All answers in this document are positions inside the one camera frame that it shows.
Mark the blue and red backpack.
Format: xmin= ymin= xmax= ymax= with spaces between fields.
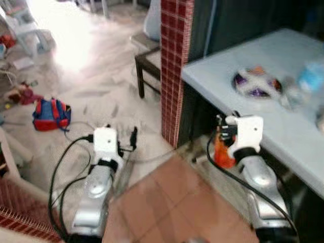
xmin=32 ymin=98 xmax=72 ymax=132

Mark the red tiled low wall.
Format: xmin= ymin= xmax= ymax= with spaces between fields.
xmin=0 ymin=175 xmax=64 ymax=242

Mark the white cloth bundle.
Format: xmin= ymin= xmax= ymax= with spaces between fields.
xmin=143 ymin=0 xmax=163 ymax=42

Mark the dark wooden stool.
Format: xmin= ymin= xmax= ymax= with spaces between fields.
xmin=135 ymin=33 xmax=163 ymax=99

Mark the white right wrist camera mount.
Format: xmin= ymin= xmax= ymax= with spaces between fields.
xmin=225 ymin=115 xmax=265 ymax=151

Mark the red cloth pile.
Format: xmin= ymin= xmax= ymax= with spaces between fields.
xmin=8 ymin=84 xmax=44 ymax=106

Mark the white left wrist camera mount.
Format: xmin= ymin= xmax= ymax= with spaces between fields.
xmin=93 ymin=127 xmax=120 ymax=161

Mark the white plastic chair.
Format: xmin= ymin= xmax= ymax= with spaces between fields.
xmin=0 ymin=5 xmax=54 ymax=54

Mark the long black left arm cable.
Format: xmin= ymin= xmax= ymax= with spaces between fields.
xmin=47 ymin=134 xmax=96 ymax=242

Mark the white paper sheet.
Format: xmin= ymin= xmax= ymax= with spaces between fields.
xmin=13 ymin=57 xmax=35 ymax=70

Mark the blue label water bottle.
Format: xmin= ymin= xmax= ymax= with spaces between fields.
xmin=296 ymin=60 xmax=324 ymax=97

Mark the small red toy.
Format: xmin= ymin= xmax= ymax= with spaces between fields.
xmin=0 ymin=34 xmax=16 ymax=49

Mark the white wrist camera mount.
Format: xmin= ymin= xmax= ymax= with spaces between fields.
xmin=225 ymin=115 xmax=265 ymax=151
xmin=93 ymin=127 xmax=120 ymax=161

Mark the purple patterned plate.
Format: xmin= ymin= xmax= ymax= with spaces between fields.
xmin=232 ymin=67 xmax=283 ymax=100

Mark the red tiled pillar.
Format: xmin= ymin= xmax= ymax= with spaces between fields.
xmin=160 ymin=0 xmax=195 ymax=149

